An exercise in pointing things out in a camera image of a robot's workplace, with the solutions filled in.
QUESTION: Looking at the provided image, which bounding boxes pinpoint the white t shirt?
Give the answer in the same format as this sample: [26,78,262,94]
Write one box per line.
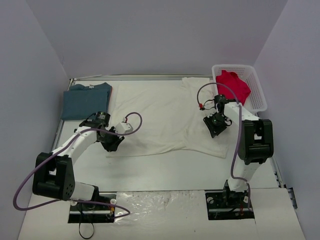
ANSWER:
[106,77,230,158]

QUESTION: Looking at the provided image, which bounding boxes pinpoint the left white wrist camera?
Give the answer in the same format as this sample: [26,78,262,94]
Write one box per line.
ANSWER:
[115,122,134,135]

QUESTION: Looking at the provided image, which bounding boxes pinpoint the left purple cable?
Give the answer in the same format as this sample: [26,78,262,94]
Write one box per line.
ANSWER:
[12,112,143,218]

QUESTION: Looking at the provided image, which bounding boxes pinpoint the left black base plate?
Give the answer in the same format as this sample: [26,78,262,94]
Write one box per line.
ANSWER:
[68,202,115,224]

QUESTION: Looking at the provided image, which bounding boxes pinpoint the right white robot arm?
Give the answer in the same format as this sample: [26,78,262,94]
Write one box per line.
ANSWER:
[201,94,274,207]

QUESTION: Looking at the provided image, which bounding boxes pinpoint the aluminium table rail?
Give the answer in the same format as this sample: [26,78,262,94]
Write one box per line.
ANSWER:
[71,73,213,82]

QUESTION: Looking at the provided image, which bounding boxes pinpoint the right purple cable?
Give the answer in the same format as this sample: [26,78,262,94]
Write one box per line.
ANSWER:
[196,82,251,187]

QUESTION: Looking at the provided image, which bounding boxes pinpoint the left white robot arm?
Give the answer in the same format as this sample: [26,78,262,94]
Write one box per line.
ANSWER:
[32,112,132,209]

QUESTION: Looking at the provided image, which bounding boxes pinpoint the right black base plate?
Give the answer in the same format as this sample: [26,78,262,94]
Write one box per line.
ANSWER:
[205,191,255,221]

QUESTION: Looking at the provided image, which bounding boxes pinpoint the folded teal t shirt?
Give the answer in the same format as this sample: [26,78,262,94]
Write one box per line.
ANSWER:
[61,82,113,121]

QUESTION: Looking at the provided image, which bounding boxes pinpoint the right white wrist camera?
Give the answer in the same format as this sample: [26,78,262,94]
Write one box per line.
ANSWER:
[199,99,217,117]

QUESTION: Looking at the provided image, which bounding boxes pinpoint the purple cable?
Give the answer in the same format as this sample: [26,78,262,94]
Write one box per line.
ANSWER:
[196,82,251,187]
[12,112,143,218]

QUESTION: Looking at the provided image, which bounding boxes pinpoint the red t shirt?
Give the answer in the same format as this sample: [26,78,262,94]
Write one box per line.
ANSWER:
[215,70,251,106]

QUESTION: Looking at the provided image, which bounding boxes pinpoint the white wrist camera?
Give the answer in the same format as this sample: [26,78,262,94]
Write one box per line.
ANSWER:
[199,99,217,117]
[115,122,134,135]

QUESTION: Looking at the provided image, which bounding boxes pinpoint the white plastic basket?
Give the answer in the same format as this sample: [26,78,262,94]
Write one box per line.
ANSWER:
[211,64,268,114]

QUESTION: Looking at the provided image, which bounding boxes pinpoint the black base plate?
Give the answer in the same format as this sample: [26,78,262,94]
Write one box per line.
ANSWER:
[205,191,255,221]
[68,202,115,224]

